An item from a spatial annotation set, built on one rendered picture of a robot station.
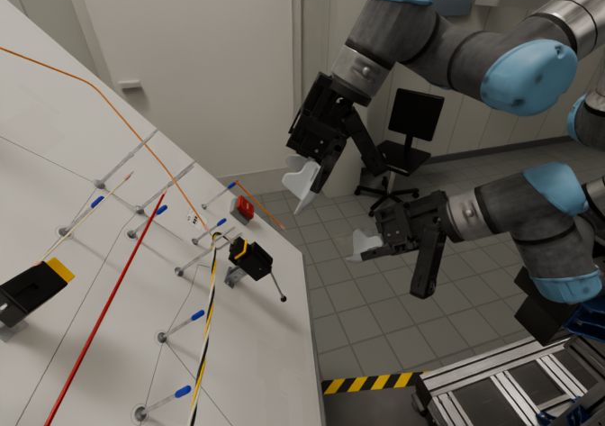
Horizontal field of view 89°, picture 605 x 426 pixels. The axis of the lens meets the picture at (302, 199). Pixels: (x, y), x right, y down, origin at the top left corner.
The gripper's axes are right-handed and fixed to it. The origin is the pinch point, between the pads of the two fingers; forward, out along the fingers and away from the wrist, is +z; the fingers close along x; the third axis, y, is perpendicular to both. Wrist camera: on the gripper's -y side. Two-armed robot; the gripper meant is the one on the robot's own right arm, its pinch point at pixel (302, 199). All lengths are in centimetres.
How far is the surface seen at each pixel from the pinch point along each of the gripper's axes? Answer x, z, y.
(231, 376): 18.0, 25.5, -0.3
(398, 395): -35, 90, -95
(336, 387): -39, 103, -70
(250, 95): -189, 32, 29
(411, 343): -61, 82, -106
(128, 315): 19.1, 17.2, 17.3
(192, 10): -174, -1, 79
